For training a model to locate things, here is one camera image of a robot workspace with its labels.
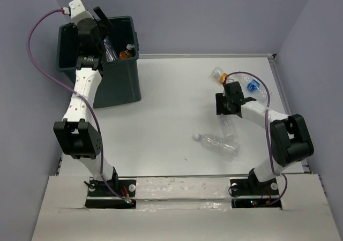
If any clear unlabelled bottle front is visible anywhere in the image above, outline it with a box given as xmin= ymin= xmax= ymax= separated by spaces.
xmin=193 ymin=133 xmax=240 ymax=161

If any clear bottle blue label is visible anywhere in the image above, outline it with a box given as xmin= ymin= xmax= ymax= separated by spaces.
xmin=232 ymin=73 xmax=267 ymax=103

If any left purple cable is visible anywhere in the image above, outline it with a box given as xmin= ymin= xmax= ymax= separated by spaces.
xmin=28 ymin=7 xmax=131 ymax=203

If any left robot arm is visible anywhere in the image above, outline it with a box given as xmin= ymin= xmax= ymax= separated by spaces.
xmin=53 ymin=5 xmax=118 ymax=195

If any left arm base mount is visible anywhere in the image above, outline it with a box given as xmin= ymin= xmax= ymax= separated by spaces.
xmin=84 ymin=178 xmax=137 ymax=209

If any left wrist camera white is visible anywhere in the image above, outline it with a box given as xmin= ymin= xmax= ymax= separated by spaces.
xmin=62 ymin=0 xmax=94 ymax=25

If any clear unlabelled bottle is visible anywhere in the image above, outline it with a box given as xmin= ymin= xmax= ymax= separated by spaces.
xmin=103 ymin=35 xmax=118 ymax=62
xmin=220 ymin=115 xmax=237 ymax=140
xmin=193 ymin=133 xmax=240 ymax=161

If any purple cable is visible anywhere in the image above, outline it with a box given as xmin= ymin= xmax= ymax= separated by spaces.
xmin=223 ymin=71 xmax=289 ymax=206
xmin=28 ymin=7 xmax=131 ymax=203

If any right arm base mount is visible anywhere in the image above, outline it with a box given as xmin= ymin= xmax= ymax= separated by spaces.
xmin=228 ymin=178 xmax=282 ymax=209

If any orange drink bottle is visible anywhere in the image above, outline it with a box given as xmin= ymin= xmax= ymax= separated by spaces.
xmin=118 ymin=44 xmax=135 ymax=60

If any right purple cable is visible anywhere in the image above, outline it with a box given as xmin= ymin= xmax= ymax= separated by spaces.
xmin=223 ymin=71 xmax=289 ymax=206

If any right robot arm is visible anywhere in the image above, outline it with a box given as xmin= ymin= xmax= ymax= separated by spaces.
xmin=215 ymin=81 xmax=314 ymax=194

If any dark green plastic bin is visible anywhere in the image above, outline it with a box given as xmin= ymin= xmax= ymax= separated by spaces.
xmin=56 ymin=16 xmax=141 ymax=108

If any small bottle yellow cap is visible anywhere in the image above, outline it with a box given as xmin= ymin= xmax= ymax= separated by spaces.
xmin=211 ymin=67 xmax=232 ymax=85

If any white foam strip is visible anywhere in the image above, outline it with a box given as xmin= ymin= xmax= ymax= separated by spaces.
xmin=135 ymin=177 xmax=232 ymax=211

